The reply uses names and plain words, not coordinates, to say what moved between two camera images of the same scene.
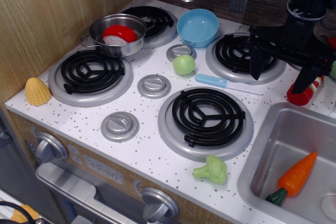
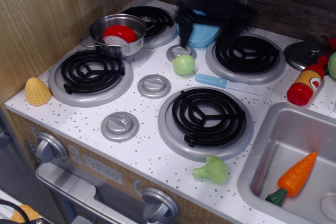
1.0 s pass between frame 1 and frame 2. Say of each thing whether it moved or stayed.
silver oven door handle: stayed
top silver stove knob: stayed
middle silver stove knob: stayed
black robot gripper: moved
